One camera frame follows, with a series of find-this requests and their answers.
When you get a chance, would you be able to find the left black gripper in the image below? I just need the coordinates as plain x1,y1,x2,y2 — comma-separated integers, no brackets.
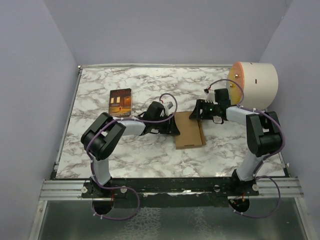
152,113,179,135

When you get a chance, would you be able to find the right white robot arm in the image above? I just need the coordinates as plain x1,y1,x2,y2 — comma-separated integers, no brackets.
189,88,285,196

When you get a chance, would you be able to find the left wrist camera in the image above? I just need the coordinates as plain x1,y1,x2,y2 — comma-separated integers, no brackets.
161,100,174,115

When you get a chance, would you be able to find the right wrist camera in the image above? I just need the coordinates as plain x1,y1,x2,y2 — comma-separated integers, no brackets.
204,88,215,104

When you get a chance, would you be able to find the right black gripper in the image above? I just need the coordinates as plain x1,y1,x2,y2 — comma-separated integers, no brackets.
189,99,220,120

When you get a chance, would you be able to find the cream cylinder with coloured face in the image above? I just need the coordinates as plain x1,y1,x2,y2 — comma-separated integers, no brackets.
226,61,279,110

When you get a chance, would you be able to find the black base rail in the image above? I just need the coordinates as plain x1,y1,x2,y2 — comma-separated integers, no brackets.
81,176,259,213

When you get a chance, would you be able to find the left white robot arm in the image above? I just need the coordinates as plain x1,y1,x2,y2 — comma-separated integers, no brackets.
80,100,180,198

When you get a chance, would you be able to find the brown cardboard box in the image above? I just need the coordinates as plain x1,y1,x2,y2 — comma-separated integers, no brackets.
174,111,206,150

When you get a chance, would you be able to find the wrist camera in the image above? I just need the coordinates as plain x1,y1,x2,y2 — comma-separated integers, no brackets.
204,88,215,104
161,100,174,115

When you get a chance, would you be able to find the dark paperback book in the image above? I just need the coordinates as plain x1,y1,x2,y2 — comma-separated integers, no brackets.
108,88,132,118

